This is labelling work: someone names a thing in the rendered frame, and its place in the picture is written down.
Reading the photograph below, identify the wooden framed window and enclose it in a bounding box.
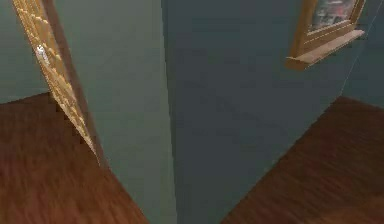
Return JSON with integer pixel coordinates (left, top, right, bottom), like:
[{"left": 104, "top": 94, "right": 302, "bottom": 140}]
[{"left": 284, "top": 0, "right": 368, "bottom": 71}]

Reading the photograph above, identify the light wooden room door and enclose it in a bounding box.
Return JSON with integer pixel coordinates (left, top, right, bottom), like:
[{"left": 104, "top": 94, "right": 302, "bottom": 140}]
[{"left": 11, "top": 0, "right": 109, "bottom": 169}]

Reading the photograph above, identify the silver door handle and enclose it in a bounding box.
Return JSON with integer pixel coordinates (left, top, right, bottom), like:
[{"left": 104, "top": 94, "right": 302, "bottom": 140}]
[{"left": 35, "top": 44, "right": 51, "bottom": 66}]

